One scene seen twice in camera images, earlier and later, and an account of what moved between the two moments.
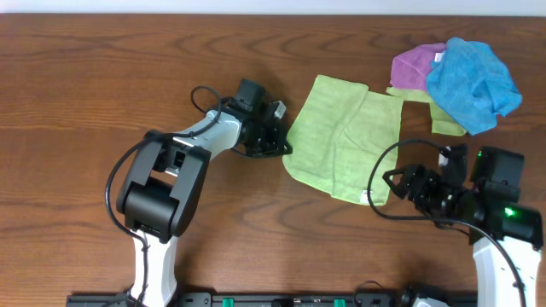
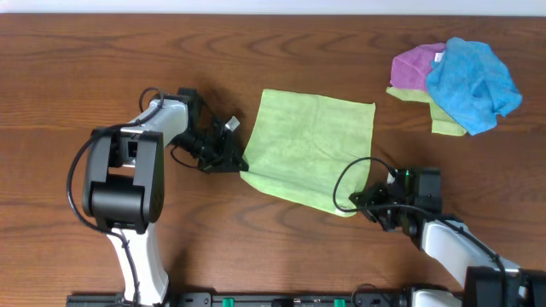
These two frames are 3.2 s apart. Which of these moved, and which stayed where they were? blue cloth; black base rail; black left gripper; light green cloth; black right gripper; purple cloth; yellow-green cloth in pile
Moved: black right gripper; light green cloth; black left gripper
Stayed: blue cloth; black base rail; yellow-green cloth in pile; purple cloth
